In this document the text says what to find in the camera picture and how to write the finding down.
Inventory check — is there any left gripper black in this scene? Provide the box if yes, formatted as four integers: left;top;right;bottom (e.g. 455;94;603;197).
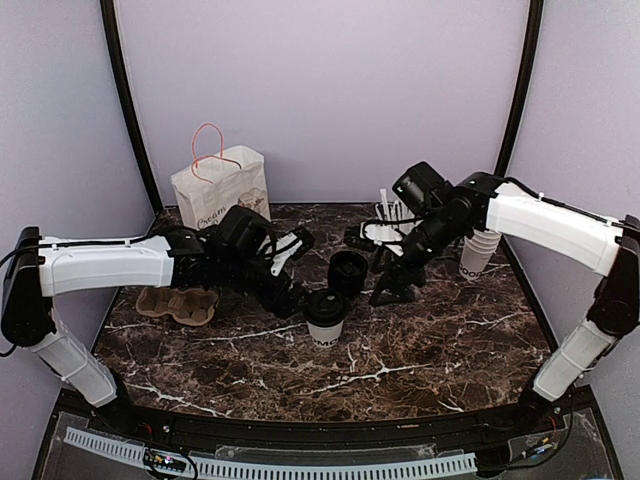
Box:
218;251;313;318

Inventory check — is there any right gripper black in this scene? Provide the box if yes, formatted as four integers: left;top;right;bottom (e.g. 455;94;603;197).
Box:
368;207;468;306

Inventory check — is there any single black cup lid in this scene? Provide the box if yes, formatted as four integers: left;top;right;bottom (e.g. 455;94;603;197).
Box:
302;288;349;327

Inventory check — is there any single white paper cup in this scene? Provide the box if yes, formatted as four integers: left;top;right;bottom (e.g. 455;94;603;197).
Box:
306;319;344;348

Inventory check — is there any brown pulp cup carrier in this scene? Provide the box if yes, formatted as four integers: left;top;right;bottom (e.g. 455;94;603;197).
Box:
135;287;220;327

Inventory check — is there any white paper takeout bag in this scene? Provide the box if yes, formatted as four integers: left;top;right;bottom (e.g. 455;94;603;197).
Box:
170;137;271;230

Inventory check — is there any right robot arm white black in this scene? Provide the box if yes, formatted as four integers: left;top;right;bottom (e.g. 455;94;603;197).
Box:
360;162;639;434

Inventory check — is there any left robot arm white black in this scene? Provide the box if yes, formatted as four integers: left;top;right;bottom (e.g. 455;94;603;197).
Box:
1;206;315;436

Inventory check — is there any stack of black lids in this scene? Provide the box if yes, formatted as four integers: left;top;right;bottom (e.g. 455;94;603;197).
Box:
327;251;368;298

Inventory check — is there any white cup holding straws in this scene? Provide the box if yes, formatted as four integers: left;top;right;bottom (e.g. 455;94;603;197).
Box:
392;222;415;237

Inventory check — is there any bundle of wrapped white straws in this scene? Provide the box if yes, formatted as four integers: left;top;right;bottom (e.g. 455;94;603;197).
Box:
375;188;415;225

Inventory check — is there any stack of white paper cups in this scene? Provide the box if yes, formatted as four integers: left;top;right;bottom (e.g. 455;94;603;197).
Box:
458;230;502;281

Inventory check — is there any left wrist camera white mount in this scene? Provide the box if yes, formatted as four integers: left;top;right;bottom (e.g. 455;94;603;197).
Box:
263;226;315;277

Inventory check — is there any grey slotted cable duct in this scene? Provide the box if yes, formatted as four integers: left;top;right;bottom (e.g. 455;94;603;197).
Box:
64;427;477;479

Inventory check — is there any black front table rail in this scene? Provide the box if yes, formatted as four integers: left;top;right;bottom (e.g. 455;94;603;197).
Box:
91;376;544;449

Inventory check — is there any right black frame post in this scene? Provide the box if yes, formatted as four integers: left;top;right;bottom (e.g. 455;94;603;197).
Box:
494;0;545;176

